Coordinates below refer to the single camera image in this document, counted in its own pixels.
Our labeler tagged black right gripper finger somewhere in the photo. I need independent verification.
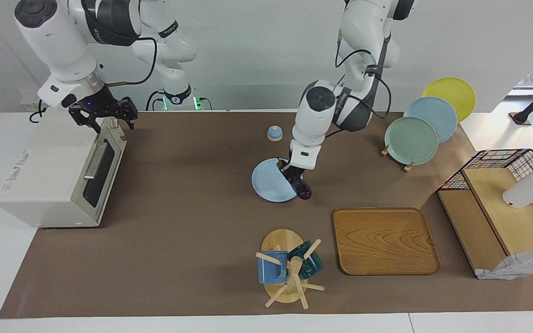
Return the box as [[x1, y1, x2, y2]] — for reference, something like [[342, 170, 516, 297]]
[[113, 97, 138, 130], [68, 108, 103, 134]]

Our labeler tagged dark purple eggplant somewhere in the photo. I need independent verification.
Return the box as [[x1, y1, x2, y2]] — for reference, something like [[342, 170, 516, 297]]
[[292, 176, 313, 201]]

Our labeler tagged light blue serving plate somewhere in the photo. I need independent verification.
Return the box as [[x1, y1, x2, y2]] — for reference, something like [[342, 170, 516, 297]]
[[251, 158, 304, 203]]

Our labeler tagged glass oven door with handle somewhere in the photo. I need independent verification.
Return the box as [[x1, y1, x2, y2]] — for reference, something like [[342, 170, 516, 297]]
[[81, 118, 127, 223]]

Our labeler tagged beige toaster oven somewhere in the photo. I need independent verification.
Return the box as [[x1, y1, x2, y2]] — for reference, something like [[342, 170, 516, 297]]
[[0, 110, 127, 228]]

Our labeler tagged wooden mug tree stand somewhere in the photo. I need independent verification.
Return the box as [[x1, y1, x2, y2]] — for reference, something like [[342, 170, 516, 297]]
[[255, 228, 326, 310]]

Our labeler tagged dark green mug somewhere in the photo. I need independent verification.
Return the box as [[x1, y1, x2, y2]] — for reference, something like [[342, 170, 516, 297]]
[[287, 240, 324, 280]]

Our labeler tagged blue mug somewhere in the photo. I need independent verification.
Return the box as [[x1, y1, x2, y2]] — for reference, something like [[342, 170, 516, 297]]
[[257, 250, 290, 285]]

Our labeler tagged rectangular wooden tray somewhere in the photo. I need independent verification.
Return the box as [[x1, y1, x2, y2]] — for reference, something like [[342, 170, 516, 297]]
[[333, 207, 441, 276]]

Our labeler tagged brown table mat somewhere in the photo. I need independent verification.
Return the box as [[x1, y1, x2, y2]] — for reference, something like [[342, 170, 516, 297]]
[[0, 111, 533, 319]]

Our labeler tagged wooden plate rack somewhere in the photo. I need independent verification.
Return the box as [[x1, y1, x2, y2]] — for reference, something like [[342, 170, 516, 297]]
[[380, 144, 418, 173]]

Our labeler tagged pale green plate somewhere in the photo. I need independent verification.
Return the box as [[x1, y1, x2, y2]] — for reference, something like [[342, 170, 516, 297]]
[[384, 117, 439, 166]]

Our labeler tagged light blue racked plate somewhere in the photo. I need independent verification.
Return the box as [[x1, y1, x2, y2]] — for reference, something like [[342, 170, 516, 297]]
[[403, 96, 458, 144]]

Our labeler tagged yellow plate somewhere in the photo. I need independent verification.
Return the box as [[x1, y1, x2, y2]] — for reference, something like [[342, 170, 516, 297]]
[[421, 77, 477, 123]]

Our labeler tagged white cup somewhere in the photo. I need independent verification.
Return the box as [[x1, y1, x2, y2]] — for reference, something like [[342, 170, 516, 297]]
[[502, 170, 533, 209]]

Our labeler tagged grey folded cloth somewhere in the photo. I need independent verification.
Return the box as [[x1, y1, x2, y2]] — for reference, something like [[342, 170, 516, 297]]
[[477, 249, 533, 281]]

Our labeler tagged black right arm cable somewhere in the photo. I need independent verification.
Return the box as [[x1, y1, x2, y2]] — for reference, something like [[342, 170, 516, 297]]
[[104, 37, 159, 89]]

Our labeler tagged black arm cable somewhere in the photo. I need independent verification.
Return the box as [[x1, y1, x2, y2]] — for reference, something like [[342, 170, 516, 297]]
[[335, 28, 393, 122], [104, 37, 159, 89]]

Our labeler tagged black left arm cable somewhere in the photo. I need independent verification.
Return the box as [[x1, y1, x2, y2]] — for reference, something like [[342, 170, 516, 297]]
[[335, 28, 393, 122]]

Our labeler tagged wooden shelf with wire basket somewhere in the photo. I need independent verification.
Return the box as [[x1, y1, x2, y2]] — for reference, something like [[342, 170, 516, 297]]
[[437, 148, 533, 280]]

